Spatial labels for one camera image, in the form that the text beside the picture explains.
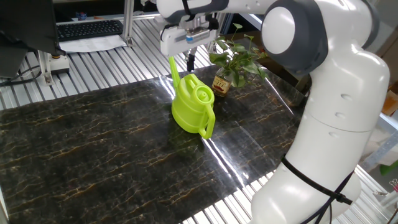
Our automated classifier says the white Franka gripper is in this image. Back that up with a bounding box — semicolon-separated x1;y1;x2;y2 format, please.
159;24;218;72

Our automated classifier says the lime green watering can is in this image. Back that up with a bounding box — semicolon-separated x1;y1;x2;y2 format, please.
168;55;216;140

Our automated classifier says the green leafy plant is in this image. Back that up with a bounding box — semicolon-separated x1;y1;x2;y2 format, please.
208;23;270;88

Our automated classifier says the glass bottle with label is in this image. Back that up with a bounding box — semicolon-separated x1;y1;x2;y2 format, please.
211;67;234;98

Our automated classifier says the brown cardboard box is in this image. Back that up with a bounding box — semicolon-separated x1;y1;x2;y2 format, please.
257;55;312;94

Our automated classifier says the white paper sheet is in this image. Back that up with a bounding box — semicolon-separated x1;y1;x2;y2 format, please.
58;34;127;54

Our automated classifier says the black keyboard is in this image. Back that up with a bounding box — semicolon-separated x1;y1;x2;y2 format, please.
55;19;124;43

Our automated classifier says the dark marble pattern mat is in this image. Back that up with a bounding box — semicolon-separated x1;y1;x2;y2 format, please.
0;63;309;224

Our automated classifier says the black monitor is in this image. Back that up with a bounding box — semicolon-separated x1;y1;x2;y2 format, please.
0;0;67;78

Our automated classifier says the silver blue-tipped camera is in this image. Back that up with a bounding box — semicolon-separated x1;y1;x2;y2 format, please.
185;27;211;44

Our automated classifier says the aluminium horizontal rail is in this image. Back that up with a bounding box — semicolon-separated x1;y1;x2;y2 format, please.
55;11;161;26

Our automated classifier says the aluminium upright post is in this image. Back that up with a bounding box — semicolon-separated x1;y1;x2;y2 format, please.
122;0;136;47

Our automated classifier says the aluminium bracket post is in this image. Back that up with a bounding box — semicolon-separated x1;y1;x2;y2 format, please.
37;49;71;86

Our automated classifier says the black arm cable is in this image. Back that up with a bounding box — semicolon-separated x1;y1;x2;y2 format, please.
182;0;354;224

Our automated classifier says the black floor cable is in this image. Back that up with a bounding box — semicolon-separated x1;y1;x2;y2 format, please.
0;63;43;88

